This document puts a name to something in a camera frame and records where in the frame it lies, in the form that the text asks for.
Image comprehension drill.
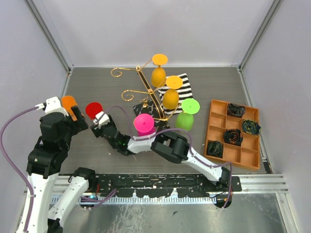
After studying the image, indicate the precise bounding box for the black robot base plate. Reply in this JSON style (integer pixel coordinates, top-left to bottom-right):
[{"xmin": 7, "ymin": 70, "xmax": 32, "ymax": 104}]
[{"xmin": 87, "ymin": 174, "xmax": 228, "ymax": 198}]

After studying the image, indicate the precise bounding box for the orange wooden compartment tray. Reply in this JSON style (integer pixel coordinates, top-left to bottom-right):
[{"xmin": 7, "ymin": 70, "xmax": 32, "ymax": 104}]
[{"xmin": 204, "ymin": 100, "xmax": 261, "ymax": 170}]

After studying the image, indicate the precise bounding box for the black white striped cloth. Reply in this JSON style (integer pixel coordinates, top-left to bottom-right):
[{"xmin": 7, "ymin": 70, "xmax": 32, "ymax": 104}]
[{"xmin": 157, "ymin": 73, "xmax": 193, "ymax": 115}]

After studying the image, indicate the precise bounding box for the gold wine glass rack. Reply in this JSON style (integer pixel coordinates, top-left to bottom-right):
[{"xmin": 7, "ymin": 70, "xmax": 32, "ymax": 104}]
[{"xmin": 111, "ymin": 60, "xmax": 183, "ymax": 129}]

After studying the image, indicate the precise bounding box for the red plastic wine glass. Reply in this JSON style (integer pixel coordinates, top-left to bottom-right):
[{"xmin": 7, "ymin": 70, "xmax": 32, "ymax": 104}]
[{"xmin": 85, "ymin": 102, "xmax": 103, "ymax": 120}]

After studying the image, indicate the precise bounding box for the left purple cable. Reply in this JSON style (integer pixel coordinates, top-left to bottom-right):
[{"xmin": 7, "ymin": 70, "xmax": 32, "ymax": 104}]
[{"xmin": 0, "ymin": 104, "xmax": 46, "ymax": 233}]

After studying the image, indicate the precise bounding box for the rolled dark sock bottom left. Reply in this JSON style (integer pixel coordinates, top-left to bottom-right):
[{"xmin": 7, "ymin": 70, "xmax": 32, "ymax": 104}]
[{"xmin": 207, "ymin": 141, "xmax": 224, "ymax": 158}]

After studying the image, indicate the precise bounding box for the pink plastic wine glass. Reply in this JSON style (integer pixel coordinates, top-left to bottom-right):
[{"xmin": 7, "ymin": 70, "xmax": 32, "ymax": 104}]
[{"xmin": 133, "ymin": 114, "xmax": 156, "ymax": 136}]

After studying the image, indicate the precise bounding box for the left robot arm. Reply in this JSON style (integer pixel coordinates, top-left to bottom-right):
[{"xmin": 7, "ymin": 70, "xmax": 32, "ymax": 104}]
[{"xmin": 17, "ymin": 105, "xmax": 97, "ymax": 233}]

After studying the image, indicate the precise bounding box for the rolled dark sock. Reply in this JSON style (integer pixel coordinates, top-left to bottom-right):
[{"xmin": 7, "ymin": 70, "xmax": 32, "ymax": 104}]
[
  {"xmin": 242, "ymin": 119, "xmax": 261, "ymax": 135},
  {"xmin": 223, "ymin": 129, "xmax": 243, "ymax": 146},
  {"xmin": 227, "ymin": 103, "xmax": 246, "ymax": 118},
  {"xmin": 207, "ymin": 141, "xmax": 224, "ymax": 158}
]

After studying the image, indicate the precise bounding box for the green plastic wine glass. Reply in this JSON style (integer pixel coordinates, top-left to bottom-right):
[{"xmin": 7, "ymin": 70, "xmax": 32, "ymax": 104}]
[{"xmin": 175, "ymin": 98, "xmax": 200, "ymax": 131}]

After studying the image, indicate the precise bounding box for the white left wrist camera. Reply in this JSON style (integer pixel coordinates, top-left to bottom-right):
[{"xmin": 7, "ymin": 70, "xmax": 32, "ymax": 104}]
[{"xmin": 35, "ymin": 97, "xmax": 69, "ymax": 117}]

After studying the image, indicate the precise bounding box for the yellow wine glass cluster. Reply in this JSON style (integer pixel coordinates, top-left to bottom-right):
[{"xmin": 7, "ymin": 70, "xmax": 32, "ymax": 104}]
[{"xmin": 151, "ymin": 54, "xmax": 168, "ymax": 87}]

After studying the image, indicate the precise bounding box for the rolled dark sock middle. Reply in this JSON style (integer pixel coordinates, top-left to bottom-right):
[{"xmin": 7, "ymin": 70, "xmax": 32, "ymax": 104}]
[{"xmin": 223, "ymin": 129, "xmax": 243, "ymax": 146}]

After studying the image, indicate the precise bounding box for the rolled dark sock top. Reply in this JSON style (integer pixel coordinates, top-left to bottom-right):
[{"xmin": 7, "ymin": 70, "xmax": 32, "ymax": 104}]
[{"xmin": 227, "ymin": 103, "xmax": 246, "ymax": 118}]

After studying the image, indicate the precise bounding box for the rolled dark sock right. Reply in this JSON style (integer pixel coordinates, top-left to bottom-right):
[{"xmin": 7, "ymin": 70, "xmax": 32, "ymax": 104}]
[{"xmin": 242, "ymin": 119, "xmax": 261, "ymax": 135}]

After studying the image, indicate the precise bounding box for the orange plastic wine glass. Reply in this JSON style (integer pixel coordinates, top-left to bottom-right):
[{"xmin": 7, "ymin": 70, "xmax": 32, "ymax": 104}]
[{"xmin": 61, "ymin": 96, "xmax": 85, "ymax": 121}]

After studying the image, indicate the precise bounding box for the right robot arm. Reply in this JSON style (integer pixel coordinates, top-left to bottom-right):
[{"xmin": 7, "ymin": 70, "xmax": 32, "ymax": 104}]
[{"xmin": 90, "ymin": 112, "xmax": 231, "ymax": 191}]

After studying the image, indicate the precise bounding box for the aluminium frame rail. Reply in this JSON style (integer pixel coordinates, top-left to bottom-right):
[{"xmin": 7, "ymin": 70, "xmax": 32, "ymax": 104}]
[{"xmin": 21, "ymin": 173, "xmax": 290, "ymax": 212}]

